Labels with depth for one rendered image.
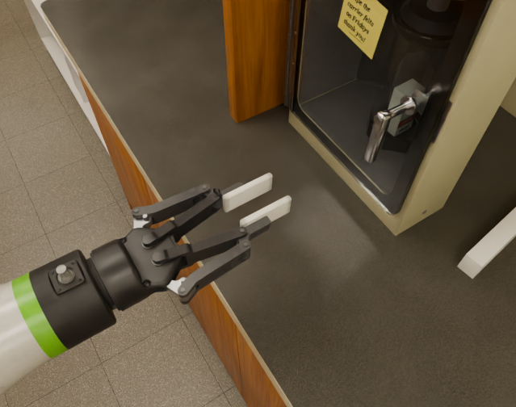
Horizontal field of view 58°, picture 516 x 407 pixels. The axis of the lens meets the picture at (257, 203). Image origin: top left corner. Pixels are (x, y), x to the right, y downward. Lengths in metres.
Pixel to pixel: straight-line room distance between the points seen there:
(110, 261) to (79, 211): 1.59
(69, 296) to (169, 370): 1.22
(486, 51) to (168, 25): 0.83
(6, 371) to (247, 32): 0.61
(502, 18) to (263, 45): 0.44
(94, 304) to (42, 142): 1.95
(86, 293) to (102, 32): 0.85
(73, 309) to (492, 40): 0.51
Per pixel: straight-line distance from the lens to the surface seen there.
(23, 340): 0.52
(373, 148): 0.65
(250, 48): 0.86
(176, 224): 0.56
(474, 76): 0.59
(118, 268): 0.51
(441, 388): 0.74
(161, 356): 1.73
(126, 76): 1.10
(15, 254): 2.08
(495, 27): 0.56
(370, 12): 0.65
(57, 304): 0.51
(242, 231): 0.54
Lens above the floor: 1.62
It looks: 55 degrees down
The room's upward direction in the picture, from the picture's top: straight up
